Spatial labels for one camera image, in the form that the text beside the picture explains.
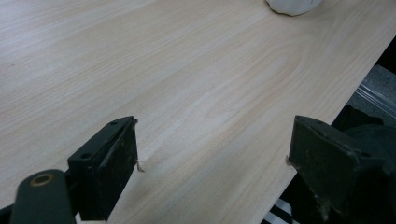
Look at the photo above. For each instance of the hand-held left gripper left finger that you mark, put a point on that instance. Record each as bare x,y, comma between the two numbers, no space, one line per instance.
106,168

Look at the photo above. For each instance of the black and white striped cloth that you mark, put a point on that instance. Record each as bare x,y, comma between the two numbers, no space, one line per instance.
280,214

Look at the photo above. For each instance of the dark cloth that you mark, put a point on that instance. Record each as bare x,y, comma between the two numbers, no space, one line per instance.
358,119

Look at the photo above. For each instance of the metal rail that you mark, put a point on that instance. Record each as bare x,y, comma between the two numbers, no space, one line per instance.
375,99

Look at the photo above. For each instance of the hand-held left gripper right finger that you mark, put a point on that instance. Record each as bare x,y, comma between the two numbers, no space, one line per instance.
330,168

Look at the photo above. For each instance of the white rounded object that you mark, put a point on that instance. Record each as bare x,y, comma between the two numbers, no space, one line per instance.
292,6

